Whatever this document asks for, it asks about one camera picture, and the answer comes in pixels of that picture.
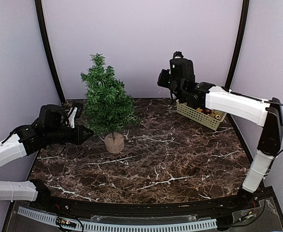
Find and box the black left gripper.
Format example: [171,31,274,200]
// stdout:
[45,124,93,145]

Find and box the small green christmas tree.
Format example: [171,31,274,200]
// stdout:
[80,53,140,154]

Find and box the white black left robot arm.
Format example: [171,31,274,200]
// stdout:
[0,103,94,211]

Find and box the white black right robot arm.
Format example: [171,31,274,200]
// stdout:
[157,52,283,210]

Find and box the brown bauble lower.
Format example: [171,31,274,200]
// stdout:
[203,109,212,115]

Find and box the beige plastic basket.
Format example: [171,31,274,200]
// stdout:
[176,100,227,131]

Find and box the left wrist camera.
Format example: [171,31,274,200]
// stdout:
[64,102,84,129]

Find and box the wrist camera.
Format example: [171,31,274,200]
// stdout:
[64,102,84,129]
[173,51,184,59]

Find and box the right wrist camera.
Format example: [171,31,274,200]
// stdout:
[173,51,184,59]

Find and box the grey slotted cable duct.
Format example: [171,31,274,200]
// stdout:
[17,206,218,232]

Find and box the right black frame post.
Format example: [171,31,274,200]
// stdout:
[224,0,250,89]

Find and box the black frame post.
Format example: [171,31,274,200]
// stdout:
[224,0,250,89]
[34,0,66,104]

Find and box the black front rail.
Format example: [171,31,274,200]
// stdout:
[29,195,261,218]

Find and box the left black frame post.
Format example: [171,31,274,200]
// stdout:
[34,0,66,104]

